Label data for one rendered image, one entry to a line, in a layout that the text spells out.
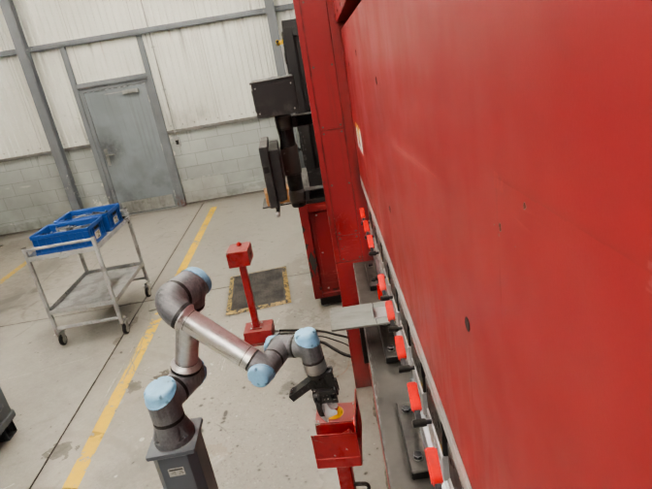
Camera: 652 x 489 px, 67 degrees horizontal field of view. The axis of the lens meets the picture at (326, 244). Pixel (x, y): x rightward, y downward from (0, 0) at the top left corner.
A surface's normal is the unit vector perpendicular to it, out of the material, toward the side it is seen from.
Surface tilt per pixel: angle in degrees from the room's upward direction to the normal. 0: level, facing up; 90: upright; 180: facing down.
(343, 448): 90
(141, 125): 90
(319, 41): 90
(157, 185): 90
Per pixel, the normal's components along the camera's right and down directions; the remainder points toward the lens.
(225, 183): 0.07, 0.34
